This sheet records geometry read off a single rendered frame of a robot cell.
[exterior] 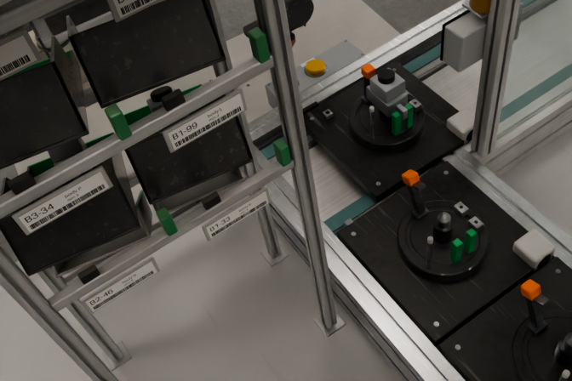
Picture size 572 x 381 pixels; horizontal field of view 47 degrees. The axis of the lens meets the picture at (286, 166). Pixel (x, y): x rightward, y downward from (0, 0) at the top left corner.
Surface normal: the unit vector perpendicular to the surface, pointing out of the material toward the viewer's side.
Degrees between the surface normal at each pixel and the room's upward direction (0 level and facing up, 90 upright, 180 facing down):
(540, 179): 0
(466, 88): 0
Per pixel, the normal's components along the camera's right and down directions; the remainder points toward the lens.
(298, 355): -0.13, -0.62
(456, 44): -0.82, 0.50
